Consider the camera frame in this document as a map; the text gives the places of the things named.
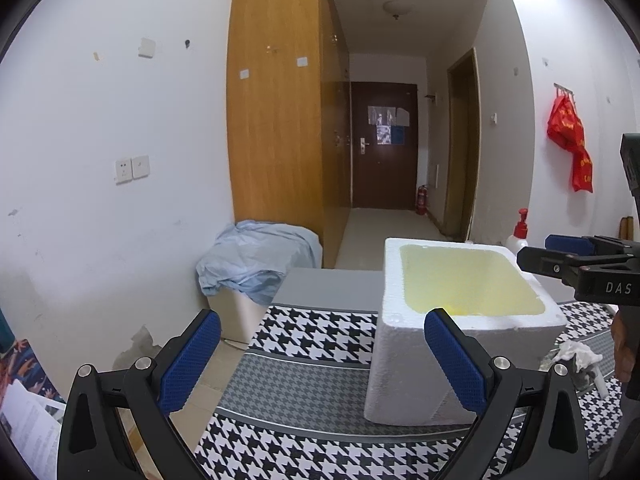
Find yellow foam fruit net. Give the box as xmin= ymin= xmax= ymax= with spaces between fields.
xmin=442 ymin=304 xmax=483 ymax=316

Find red hanging bags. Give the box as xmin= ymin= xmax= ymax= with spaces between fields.
xmin=547 ymin=89 xmax=593 ymax=193

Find wooden wardrobe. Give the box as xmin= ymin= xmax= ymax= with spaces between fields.
xmin=227 ymin=0 xmax=350 ymax=268

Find white towel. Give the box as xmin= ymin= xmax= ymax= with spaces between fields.
xmin=539 ymin=340 xmax=603 ymax=373

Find wooden side door frame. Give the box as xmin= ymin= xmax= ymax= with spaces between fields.
xmin=442 ymin=48 xmax=480 ymax=242

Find ceiling lamp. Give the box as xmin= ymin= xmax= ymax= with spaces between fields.
xmin=382 ymin=0 xmax=413 ymax=21

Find red fire extinguisher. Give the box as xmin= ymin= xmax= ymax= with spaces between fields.
xmin=416 ymin=185 xmax=428 ymax=216

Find person's right hand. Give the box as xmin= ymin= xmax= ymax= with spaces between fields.
xmin=611 ymin=307 xmax=639 ymax=386

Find white wall socket pair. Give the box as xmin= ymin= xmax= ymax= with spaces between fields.
xmin=115 ymin=155 xmax=151 ymax=185

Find white styrofoam box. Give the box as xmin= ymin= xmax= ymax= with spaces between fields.
xmin=363 ymin=237 xmax=569 ymax=427

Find white pump bottle red cap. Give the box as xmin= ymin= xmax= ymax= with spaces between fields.
xmin=506 ymin=208 xmax=528 ymax=255

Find wall hook rail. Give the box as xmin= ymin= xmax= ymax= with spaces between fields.
xmin=553 ymin=82 xmax=575 ymax=96

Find light blue cloth on bin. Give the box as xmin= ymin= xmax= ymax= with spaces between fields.
xmin=196 ymin=220 xmax=323 ymax=307

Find dark brown entrance door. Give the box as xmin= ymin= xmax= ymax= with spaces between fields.
xmin=350 ymin=81 xmax=419 ymax=210

